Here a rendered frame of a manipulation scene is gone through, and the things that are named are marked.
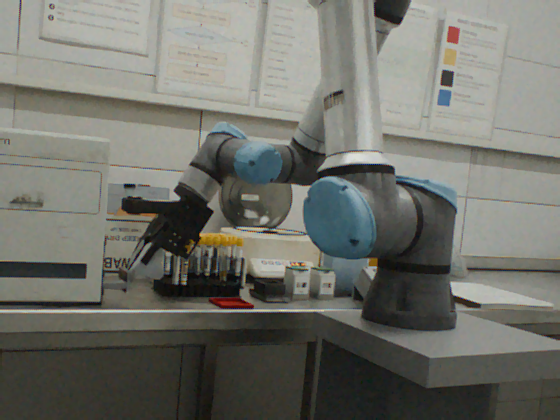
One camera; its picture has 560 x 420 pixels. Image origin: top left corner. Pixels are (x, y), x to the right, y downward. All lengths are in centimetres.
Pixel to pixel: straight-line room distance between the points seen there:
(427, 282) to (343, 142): 26
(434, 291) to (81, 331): 59
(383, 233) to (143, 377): 116
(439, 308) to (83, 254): 61
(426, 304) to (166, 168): 104
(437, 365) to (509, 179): 178
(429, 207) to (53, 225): 62
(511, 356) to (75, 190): 74
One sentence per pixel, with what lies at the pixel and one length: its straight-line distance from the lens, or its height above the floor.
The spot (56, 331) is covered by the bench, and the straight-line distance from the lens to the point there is 115.
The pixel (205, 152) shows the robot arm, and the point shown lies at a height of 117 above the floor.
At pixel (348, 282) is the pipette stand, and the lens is 154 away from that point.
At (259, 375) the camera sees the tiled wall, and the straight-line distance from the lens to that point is 211.
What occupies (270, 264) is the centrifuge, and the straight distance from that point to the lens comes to 161.
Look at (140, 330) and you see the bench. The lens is 119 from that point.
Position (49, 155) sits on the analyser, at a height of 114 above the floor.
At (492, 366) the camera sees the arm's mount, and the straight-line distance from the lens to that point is 96.
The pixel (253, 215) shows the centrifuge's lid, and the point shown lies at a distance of 192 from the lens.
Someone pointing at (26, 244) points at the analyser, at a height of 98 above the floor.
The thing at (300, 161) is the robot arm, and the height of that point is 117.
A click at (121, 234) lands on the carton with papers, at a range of 149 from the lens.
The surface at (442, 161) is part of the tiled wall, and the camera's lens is 239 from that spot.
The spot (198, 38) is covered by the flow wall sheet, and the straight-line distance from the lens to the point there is 192.
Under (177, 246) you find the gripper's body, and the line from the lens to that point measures 124.
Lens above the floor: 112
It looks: 5 degrees down
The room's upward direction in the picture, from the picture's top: 5 degrees clockwise
